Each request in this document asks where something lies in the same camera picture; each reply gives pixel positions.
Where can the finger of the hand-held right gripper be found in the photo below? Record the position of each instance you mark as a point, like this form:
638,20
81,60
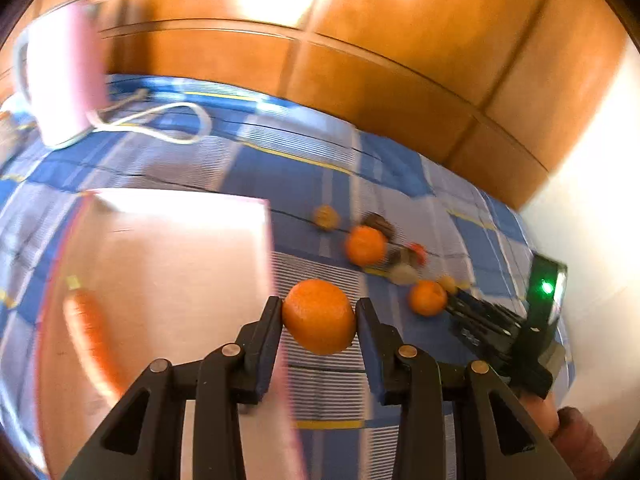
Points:
485,311
482,340

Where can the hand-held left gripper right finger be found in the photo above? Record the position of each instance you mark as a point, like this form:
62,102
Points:
370,355

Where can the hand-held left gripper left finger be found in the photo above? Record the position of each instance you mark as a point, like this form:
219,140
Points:
270,350

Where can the orange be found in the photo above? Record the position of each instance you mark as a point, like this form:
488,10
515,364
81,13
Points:
319,316
427,298
366,245

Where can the cut dark-skinned yam chunk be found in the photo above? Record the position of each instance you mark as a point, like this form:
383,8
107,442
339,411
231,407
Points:
404,275

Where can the red tomato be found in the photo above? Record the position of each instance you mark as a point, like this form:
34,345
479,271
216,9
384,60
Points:
418,252

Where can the dark brown round fruit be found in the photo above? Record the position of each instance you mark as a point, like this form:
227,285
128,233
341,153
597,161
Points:
378,223

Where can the white tray with pink rim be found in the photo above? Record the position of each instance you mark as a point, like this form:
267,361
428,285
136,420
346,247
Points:
165,270

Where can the yellow-brown round fruit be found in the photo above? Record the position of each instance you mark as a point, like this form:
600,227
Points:
326,217

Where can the person's right forearm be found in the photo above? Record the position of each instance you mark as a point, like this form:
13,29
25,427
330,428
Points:
582,445

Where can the person's right hand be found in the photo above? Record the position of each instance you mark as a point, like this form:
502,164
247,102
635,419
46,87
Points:
544,412

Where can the blue plaid bed sheet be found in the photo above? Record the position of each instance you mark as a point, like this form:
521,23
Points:
300,185

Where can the carrot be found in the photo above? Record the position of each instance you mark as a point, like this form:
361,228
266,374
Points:
92,335

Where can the pink electric kettle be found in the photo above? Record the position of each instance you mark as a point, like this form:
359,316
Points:
65,70

